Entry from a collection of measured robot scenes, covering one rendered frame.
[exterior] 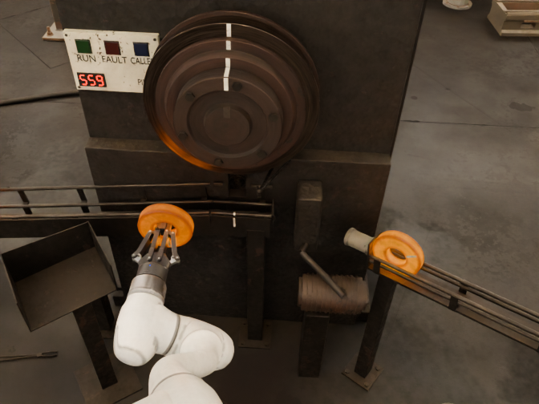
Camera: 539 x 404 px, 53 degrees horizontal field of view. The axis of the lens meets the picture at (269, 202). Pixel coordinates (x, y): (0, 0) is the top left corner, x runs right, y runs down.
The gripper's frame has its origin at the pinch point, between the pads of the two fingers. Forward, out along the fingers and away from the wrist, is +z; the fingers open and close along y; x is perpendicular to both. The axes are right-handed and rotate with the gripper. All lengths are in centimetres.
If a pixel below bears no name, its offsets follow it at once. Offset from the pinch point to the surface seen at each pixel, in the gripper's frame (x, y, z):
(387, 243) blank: -10, 64, 5
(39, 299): -24.2, -38.4, -11.8
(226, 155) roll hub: 16.6, 16.7, 10.6
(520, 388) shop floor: -85, 127, -1
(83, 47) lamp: 34, -24, 32
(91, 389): -83, -36, -13
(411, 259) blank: -12, 71, 1
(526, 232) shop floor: -89, 154, 83
